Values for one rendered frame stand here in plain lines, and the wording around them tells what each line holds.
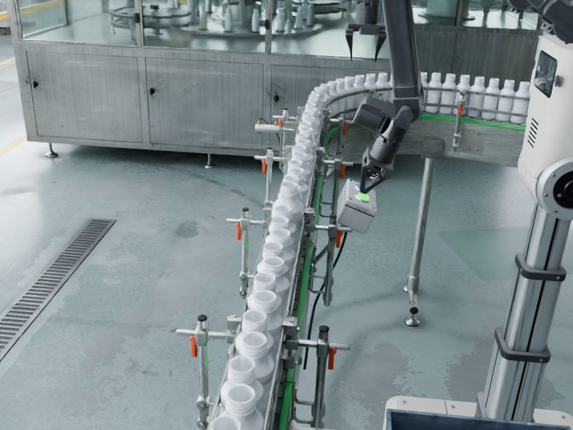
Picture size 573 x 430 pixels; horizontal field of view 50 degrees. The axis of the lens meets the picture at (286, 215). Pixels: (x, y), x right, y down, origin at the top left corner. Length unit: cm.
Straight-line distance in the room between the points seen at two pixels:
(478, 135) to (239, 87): 222
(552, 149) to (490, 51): 499
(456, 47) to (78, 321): 457
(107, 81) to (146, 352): 249
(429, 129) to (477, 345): 102
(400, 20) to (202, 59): 332
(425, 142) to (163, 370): 149
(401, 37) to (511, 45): 520
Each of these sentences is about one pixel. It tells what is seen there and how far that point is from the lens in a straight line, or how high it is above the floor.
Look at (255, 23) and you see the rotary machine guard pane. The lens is 448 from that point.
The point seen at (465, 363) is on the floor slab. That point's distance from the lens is 292.
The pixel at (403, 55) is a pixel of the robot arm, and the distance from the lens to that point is 136.
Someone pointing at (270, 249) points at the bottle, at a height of 115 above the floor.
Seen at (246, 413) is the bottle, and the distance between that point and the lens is 83.
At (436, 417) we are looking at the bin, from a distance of 117.
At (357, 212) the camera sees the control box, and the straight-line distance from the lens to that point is 151.
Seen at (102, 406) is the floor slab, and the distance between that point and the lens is 262.
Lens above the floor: 171
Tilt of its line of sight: 25 degrees down
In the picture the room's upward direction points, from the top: 2 degrees clockwise
